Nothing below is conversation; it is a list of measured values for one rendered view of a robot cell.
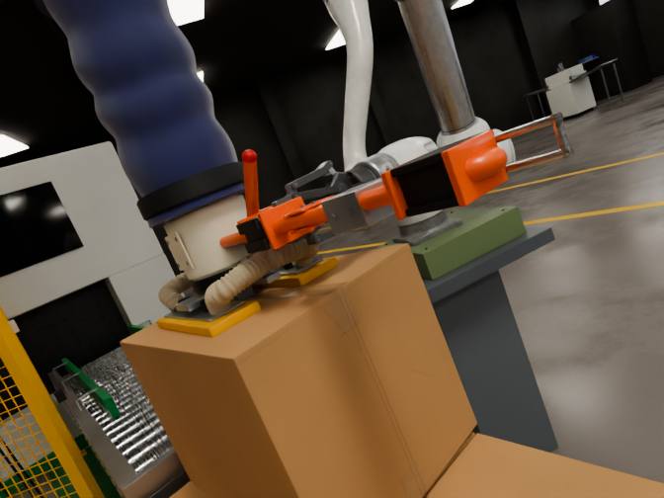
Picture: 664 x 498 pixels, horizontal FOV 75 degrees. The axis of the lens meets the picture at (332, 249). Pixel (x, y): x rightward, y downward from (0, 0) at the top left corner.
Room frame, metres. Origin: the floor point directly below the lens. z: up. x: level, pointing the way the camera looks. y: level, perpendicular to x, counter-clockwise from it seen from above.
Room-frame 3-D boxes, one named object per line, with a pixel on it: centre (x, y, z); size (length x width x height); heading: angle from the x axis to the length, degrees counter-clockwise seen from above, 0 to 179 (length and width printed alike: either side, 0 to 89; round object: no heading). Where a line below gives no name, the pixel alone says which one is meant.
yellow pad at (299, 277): (0.97, 0.14, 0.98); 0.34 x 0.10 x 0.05; 35
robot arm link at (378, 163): (0.84, -0.12, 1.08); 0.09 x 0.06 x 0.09; 36
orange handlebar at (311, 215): (0.82, 0.00, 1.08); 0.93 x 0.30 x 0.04; 35
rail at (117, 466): (1.96, 1.38, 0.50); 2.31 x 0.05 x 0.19; 36
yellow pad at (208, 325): (0.86, 0.29, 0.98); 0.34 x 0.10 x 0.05; 35
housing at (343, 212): (0.53, -0.05, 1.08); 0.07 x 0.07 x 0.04; 35
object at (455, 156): (0.42, -0.13, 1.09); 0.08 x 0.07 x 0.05; 35
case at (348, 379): (0.90, 0.20, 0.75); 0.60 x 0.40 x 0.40; 39
